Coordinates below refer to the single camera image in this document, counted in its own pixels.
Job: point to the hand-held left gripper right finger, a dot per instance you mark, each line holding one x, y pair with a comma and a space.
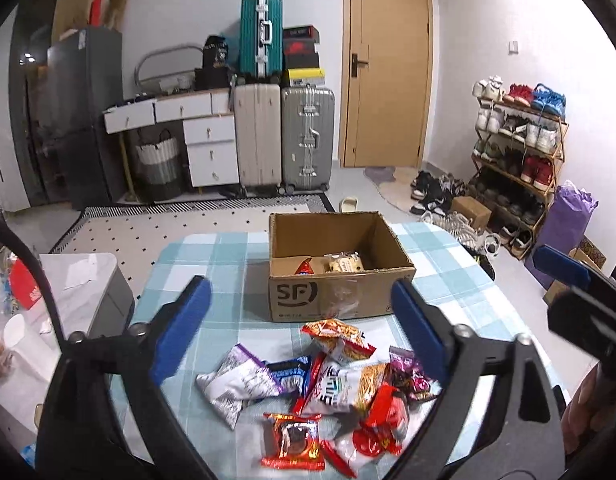
418, 320

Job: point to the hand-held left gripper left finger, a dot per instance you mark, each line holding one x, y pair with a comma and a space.
182, 330

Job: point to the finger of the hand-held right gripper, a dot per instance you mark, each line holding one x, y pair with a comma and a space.
560, 264
583, 317

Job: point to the small purple snack packet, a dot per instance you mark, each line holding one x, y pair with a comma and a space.
413, 375

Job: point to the silver purple snack packet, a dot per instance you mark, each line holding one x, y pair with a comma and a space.
232, 382

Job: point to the orange white snack packet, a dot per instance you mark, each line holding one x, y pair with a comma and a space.
338, 340

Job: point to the brown cardboard box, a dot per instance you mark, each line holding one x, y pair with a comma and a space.
338, 295

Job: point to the large white noodle packet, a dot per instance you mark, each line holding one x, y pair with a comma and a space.
345, 385

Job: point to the glossy red snack packet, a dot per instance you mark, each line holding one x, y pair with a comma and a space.
385, 415

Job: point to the blue snack packet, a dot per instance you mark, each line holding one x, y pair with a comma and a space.
290, 374

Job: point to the white red snack packet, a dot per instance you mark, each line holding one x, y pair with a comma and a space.
345, 452

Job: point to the orange cookie packet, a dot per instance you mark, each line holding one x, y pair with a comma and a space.
293, 440

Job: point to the person's right hand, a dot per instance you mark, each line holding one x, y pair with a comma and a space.
580, 420

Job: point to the printed cardboard carton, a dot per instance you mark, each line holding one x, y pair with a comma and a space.
590, 255

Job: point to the purple plastic bag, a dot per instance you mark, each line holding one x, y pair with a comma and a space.
565, 225

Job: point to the beige snack packet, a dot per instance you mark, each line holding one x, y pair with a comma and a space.
344, 263

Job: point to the white grey side cabinet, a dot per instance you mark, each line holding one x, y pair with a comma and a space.
97, 285

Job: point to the wooden shoe rack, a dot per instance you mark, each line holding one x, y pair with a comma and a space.
560, 160

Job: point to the small cardboard carton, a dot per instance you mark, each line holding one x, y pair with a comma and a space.
470, 211

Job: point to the dotted beige rug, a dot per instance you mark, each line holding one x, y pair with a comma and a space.
162, 225

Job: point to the pile of loose shoes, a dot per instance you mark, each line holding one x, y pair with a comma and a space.
433, 195

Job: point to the shoe rack with shoes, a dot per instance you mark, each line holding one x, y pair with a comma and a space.
533, 135

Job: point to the beige slipper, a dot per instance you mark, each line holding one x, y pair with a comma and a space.
348, 205

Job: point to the grey beige door mat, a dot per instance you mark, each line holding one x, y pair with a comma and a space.
393, 185

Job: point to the red gift box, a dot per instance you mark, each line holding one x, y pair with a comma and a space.
27, 287

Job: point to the striped laundry basket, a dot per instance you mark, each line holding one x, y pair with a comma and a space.
157, 165

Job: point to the white desk with drawers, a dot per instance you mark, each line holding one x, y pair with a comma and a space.
207, 135

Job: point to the beige suitcase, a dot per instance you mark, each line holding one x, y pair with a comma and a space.
258, 135

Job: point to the silver suitcase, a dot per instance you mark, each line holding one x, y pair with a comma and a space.
308, 135

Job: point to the dark grey fridge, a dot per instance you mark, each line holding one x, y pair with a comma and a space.
82, 110

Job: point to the black storage box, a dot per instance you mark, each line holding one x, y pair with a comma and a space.
212, 79

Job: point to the wooden door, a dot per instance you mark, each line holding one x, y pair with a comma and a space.
388, 60

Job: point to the black printed bag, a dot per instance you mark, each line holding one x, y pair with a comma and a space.
216, 52

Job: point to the plain black shoebox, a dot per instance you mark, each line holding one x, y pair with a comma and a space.
303, 62

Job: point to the black shoebox red logo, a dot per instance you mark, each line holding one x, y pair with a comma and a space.
300, 48

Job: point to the teal suitcase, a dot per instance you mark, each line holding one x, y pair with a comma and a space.
260, 35

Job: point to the brown paper bag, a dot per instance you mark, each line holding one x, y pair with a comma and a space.
116, 10

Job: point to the red paper bag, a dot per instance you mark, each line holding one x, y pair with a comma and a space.
96, 10

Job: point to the white arched frame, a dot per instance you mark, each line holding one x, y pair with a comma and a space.
157, 52

